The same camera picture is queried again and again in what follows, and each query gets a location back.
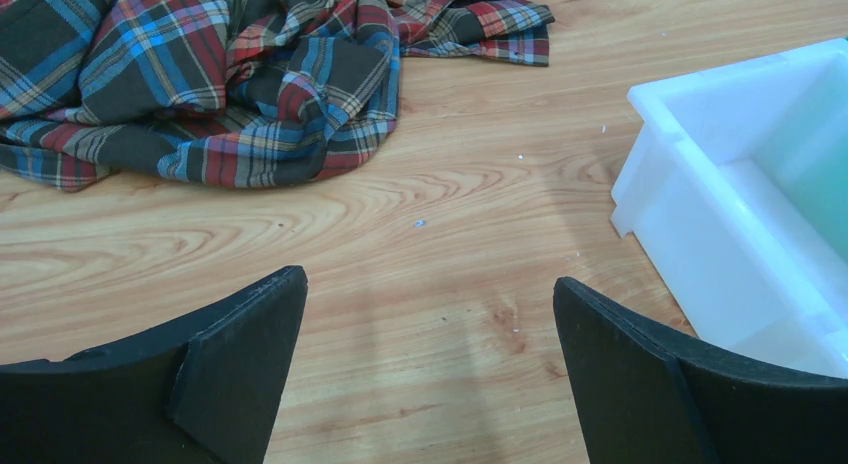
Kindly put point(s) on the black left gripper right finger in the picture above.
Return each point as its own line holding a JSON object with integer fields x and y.
{"x": 648, "y": 393}

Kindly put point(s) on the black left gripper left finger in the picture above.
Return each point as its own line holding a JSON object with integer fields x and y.
{"x": 204, "y": 387}

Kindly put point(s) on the white plastic bin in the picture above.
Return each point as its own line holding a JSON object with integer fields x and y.
{"x": 750, "y": 273}

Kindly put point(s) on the green plastic bin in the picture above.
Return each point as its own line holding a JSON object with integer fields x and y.
{"x": 805, "y": 155}

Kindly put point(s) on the plaid flannel cloth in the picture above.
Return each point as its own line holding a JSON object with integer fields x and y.
{"x": 234, "y": 93}

